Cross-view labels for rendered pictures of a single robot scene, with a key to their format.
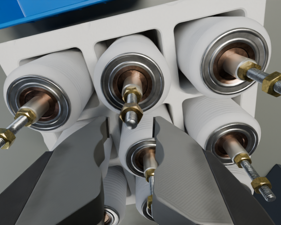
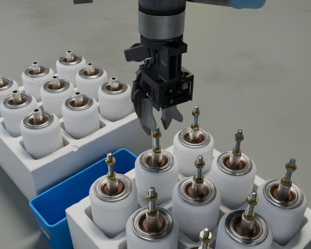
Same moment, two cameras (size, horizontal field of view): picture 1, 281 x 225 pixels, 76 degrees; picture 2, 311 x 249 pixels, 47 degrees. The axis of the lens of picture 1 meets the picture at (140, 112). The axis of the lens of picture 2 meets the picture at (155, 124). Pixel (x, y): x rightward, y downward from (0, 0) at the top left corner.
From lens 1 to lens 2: 0.72 m
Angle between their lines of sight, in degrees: 78
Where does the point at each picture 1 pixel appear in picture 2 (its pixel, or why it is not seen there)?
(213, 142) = (222, 164)
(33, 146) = not seen: outside the picture
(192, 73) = (181, 148)
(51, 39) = not seen: hidden behind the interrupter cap
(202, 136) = (214, 168)
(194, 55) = (175, 143)
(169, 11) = not seen: hidden behind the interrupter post
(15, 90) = (98, 185)
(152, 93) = (169, 158)
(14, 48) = (80, 204)
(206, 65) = (183, 142)
